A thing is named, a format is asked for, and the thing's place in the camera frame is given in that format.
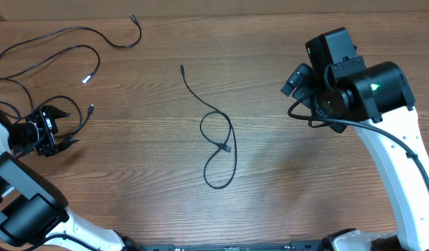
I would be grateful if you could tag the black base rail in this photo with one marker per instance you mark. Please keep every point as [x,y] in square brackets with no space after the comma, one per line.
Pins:
[292,246]

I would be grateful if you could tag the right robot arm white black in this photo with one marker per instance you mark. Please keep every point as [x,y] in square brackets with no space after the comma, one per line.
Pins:
[341,91]

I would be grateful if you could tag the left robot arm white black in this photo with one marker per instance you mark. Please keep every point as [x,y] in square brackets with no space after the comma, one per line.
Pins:
[33,211]

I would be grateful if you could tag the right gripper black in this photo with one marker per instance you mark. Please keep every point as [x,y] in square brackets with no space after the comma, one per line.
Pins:
[302,79]

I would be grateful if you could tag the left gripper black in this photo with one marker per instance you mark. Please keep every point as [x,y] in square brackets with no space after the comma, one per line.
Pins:
[44,116]

